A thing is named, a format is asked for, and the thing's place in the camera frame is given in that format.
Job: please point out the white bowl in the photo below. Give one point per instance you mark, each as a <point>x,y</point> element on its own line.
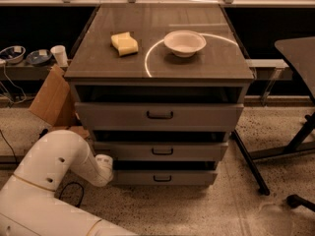
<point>184,43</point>

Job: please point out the black left stand leg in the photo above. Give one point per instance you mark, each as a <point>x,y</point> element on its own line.
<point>43,133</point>

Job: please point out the black chair caster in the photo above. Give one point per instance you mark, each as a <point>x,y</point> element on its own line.
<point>295,201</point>

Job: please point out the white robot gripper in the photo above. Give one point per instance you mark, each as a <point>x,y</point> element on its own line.
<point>104,162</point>

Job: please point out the yellow sponge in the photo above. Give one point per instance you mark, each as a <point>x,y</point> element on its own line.
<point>124,43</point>

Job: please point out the grey drawer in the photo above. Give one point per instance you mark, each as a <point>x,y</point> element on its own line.
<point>150,151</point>
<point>159,116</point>
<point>200,173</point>

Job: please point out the blue bowl left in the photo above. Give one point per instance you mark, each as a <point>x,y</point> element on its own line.
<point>13,54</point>

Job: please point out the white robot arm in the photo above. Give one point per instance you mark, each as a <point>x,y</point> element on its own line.
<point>28,206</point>

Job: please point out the white paper cup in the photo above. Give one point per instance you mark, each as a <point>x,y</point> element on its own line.
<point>60,55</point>

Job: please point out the dark side table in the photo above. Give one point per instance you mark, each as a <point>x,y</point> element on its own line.
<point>299,54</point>

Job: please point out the brown cardboard box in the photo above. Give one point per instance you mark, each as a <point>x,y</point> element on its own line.
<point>54,104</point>

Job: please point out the blue bowl right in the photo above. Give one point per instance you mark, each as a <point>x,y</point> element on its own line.
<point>39,57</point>

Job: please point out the black right stand leg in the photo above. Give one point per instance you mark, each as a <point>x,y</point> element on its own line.
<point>263,188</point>

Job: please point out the grey drawer cabinet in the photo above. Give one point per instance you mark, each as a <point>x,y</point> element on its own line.
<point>217,74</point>

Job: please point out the blue bowl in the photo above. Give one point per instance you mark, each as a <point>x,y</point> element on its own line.
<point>39,57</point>
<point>13,54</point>

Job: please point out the black stand leg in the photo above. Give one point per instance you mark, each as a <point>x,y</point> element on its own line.
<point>43,133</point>
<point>263,188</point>

